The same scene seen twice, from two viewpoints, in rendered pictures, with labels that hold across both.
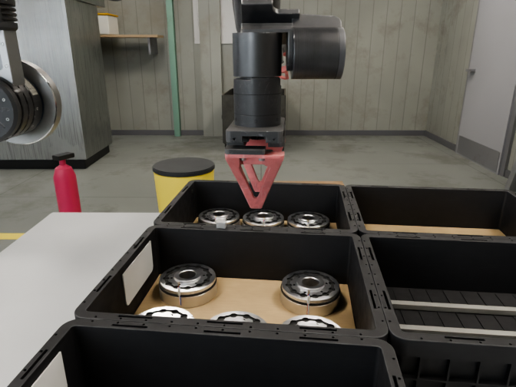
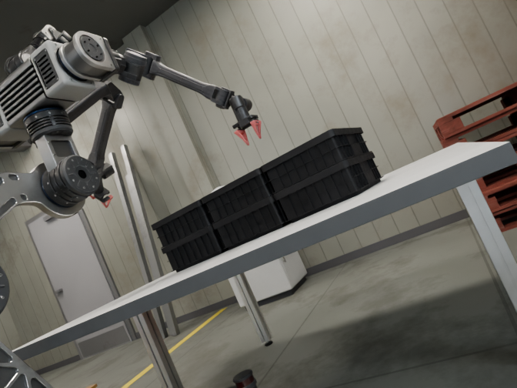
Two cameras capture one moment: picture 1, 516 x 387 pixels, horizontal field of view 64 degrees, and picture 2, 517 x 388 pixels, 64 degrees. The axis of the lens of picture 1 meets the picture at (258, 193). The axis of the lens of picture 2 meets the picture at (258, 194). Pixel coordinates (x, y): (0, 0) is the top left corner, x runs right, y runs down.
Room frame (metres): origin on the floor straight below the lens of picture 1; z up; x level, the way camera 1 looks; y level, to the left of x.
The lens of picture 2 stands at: (-0.09, 1.59, 0.75)
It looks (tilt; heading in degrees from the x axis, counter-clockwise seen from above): 4 degrees up; 293
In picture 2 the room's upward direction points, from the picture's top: 24 degrees counter-clockwise
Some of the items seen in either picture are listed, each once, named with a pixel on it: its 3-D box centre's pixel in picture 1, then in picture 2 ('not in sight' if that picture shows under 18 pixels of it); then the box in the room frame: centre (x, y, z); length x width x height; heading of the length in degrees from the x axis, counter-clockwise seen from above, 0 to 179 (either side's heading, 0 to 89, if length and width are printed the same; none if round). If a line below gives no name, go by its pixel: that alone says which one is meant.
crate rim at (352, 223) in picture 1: (259, 206); (202, 207); (0.87, 0.00, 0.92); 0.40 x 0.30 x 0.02; 84
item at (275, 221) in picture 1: (262, 217); not in sight; (0.95, -0.01, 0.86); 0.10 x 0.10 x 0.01
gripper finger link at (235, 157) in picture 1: (256, 168); (253, 129); (0.49, 0.00, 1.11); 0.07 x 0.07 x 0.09; 85
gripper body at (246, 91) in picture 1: (257, 107); (242, 116); (0.51, 0.00, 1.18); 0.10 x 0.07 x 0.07; 175
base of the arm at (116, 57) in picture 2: not in sight; (109, 61); (0.69, 0.47, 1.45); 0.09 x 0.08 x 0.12; 0
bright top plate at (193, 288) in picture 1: (187, 278); not in sight; (0.66, 0.13, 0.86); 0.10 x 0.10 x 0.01
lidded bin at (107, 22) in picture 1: (97, 24); not in sight; (6.18, 2.22, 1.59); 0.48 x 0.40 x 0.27; 90
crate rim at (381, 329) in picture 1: (240, 273); (253, 180); (0.57, 0.03, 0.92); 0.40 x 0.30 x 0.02; 84
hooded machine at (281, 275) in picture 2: not in sight; (253, 239); (1.79, -2.19, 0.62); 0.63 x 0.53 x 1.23; 0
